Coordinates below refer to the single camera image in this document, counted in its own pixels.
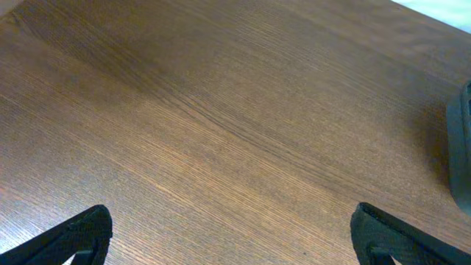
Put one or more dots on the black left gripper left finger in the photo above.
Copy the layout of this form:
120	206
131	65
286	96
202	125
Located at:
84	238

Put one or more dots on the grey plastic lattice basket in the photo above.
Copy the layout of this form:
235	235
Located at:
458	136

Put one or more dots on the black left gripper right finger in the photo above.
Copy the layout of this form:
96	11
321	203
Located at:
380	238

